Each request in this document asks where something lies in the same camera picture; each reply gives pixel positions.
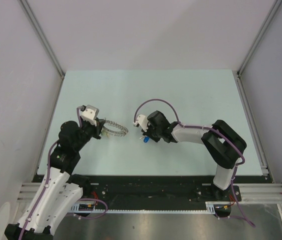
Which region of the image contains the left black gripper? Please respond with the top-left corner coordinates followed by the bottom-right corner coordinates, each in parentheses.
top-left (73, 115), bottom-right (105, 151)

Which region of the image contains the large metal keyring disc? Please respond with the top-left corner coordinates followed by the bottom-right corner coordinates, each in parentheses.
top-left (101, 120), bottom-right (129, 137)

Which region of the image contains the key with blue tag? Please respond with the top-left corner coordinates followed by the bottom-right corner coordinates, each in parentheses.
top-left (139, 136), bottom-right (150, 143)

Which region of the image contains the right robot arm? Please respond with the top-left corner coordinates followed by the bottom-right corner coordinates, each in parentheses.
top-left (134, 110), bottom-right (247, 201)

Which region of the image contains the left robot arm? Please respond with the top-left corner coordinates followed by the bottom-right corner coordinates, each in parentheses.
top-left (4, 119), bottom-right (105, 240)

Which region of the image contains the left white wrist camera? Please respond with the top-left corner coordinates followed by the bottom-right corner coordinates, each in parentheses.
top-left (79, 105), bottom-right (99, 126)

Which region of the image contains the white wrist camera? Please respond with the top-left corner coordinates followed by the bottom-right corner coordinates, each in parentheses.
top-left (79, 105), bottom-right (99, 126)
top-left (133, 114), bottom-right (149, 132)

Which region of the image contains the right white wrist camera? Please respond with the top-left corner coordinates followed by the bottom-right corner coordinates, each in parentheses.
top-left (133, 114), bottom-right (149, 132)

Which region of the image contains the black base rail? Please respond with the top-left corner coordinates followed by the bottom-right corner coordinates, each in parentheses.
top-left (80, 175), bottom-right (242, 211)

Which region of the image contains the white slotted cable duct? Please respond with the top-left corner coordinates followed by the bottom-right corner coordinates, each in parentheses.
top-left (68, 201), bottom-right (218, 216)

